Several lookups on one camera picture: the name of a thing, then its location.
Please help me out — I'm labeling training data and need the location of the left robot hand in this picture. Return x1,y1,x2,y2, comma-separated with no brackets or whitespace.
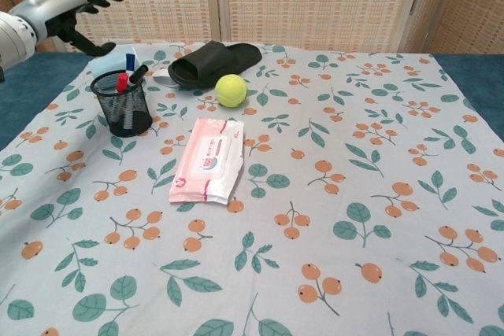
10,0,130,57

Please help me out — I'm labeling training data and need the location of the black mesh pen holder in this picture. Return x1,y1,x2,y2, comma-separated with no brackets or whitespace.
90,72,154,138

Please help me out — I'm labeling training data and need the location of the pink wet wipes pack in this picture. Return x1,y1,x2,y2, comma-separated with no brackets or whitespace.
168,116,246,206

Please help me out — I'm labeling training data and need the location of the yellow tennis ball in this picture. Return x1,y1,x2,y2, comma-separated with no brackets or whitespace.
215,73,248,108

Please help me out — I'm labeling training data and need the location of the floral patterned tablecloth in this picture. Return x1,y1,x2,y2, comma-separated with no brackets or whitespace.
0,40,504,336

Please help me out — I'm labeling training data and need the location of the light blue plastic cup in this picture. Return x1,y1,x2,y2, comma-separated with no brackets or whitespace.
87,46,139,77

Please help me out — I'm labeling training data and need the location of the woven folding screen panel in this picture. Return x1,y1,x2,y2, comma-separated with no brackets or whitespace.
407,0,504,56
214,0,419,54
0,0,222,54

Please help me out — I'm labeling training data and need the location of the black slipper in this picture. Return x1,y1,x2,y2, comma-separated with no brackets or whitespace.
167,40,263,89

